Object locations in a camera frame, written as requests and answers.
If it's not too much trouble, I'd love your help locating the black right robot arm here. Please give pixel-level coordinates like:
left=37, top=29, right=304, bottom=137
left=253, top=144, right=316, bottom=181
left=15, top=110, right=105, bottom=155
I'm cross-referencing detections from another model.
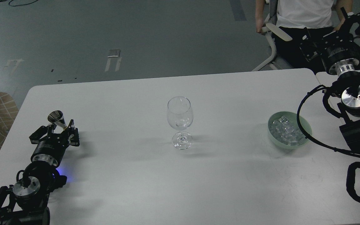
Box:
left=296, top=7, right=360, bottom=203

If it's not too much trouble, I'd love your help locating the green bowl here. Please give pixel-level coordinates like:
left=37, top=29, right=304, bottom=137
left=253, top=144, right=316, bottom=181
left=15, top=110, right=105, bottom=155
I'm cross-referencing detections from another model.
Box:
left=266, top=111, right=312, bottom=150

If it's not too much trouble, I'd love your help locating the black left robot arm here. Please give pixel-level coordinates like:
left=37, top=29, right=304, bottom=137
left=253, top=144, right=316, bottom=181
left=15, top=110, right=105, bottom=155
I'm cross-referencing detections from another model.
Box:
left=0, top=119, right=80, bottom=225

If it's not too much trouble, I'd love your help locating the clear wine glass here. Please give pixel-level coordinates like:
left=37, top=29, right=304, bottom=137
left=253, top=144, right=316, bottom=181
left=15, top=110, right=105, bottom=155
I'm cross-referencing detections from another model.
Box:
left=166, top=96, right=194, bottom=150

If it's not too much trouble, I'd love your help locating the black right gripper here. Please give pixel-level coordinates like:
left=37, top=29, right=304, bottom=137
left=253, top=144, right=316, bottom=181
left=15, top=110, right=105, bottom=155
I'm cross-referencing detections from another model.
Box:
left=300, top=7, right=360, bottom=75

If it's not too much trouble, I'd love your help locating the steel cocktail jigger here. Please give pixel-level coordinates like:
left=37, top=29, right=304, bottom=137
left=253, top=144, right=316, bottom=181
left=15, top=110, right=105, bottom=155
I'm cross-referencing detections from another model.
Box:
left=47, top=111, right=67, bottom=130

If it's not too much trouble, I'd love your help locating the white office chair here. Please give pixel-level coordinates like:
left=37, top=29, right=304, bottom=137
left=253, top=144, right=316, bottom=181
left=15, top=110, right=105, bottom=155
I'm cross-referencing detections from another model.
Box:
left=253, top=0, right=292, bottom=71

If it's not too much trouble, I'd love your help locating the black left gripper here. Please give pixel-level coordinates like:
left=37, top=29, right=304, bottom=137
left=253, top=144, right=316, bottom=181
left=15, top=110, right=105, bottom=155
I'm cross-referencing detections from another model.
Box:
left=29, top=119, right=80, bottom=168

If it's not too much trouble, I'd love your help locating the clear ice cubes pile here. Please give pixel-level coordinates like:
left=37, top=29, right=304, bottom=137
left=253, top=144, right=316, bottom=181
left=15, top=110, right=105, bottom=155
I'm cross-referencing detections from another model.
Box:
left=268, top=115, right=306, bottom=147

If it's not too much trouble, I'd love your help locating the person in white shirt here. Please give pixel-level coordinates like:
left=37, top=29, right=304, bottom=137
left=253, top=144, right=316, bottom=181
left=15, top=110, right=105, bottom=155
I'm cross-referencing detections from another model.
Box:
left=269, top=0, right=353, bottom=73

